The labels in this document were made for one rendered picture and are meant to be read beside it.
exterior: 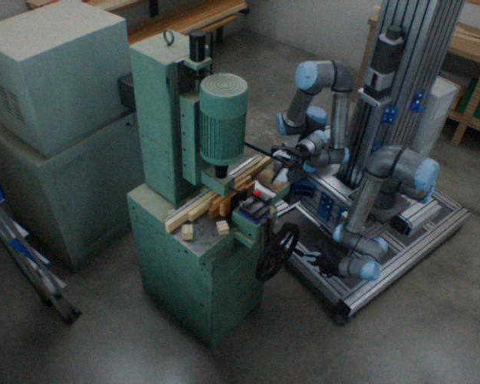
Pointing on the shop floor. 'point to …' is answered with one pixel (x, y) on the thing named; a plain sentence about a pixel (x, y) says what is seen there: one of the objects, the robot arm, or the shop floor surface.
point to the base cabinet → (196, 283)
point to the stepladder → (9, 232)
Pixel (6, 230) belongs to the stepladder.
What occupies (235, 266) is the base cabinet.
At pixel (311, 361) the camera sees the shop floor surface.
